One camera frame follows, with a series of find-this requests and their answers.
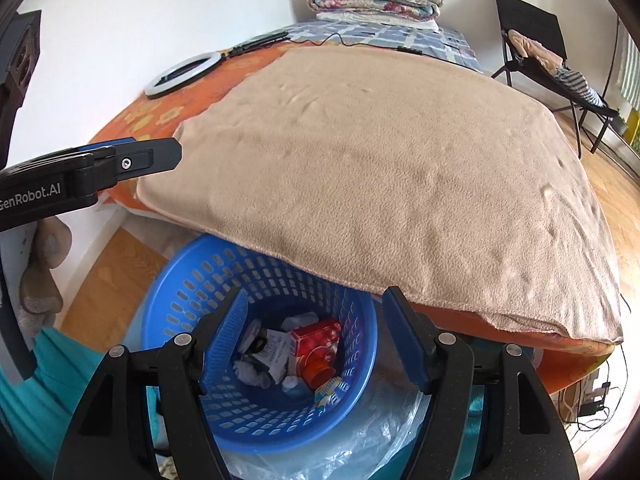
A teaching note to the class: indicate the black folding chair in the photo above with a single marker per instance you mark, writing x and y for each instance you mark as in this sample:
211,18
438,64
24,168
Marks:
530,15

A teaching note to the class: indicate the white folded pillow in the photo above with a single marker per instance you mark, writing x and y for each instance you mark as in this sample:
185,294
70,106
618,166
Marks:
380,21

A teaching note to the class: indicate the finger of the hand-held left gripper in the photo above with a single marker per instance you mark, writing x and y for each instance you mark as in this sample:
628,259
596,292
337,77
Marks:
107,143
145,160

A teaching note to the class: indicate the power strip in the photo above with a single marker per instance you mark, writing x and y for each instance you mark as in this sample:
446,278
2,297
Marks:
595,397

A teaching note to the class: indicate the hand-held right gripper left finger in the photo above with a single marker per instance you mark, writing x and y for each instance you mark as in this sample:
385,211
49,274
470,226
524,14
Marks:
227,340

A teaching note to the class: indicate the beige fleece blanket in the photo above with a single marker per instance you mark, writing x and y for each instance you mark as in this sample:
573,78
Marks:
375,185

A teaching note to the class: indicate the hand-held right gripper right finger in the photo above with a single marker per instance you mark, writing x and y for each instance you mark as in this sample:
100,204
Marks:
407,340

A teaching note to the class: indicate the clear plastic bag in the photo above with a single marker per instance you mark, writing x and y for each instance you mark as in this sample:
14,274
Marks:
350,440

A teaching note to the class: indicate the striped garment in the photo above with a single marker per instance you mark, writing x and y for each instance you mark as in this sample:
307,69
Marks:
580,85

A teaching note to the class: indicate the white paper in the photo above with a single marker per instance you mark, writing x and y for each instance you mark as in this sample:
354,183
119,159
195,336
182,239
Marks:
300,321

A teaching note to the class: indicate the black tripod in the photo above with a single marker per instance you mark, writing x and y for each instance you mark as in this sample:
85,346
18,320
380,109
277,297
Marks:
260,42

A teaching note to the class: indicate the teal cloth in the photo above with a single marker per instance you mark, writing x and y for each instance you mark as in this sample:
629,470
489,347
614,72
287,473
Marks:
50,385

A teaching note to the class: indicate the worn beige sock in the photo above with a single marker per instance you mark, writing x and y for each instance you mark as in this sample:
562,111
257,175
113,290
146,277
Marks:
52,242
40,295

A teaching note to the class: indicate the blue checkered sheet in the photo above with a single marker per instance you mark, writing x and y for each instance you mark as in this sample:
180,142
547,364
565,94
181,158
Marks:
425,42

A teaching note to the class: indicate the red cardboard box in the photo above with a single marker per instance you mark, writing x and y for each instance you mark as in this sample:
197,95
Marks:
315,345

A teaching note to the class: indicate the orange flowered bed sheet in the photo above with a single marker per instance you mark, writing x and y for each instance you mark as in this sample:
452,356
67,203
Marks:
150,115

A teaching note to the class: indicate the beige garment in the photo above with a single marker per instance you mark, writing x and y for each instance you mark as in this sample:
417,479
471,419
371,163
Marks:
535,50

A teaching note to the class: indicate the small black remote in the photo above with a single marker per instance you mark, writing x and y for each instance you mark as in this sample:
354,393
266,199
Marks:
407,50

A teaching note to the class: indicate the blue plastic basket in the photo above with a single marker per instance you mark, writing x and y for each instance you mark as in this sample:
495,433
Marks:
200,280

